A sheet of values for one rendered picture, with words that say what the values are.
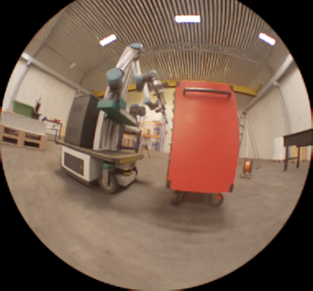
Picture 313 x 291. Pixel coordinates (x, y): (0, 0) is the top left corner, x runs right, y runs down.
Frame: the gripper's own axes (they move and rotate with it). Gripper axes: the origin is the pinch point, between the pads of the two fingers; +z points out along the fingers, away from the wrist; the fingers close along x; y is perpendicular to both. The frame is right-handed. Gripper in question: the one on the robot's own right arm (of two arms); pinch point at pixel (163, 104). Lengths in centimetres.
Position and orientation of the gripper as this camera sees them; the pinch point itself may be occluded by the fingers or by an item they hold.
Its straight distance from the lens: 75.5
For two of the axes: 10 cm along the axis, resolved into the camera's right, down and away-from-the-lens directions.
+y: -9.6, 2.9, 0.1
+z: 2.9, 9.6, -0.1
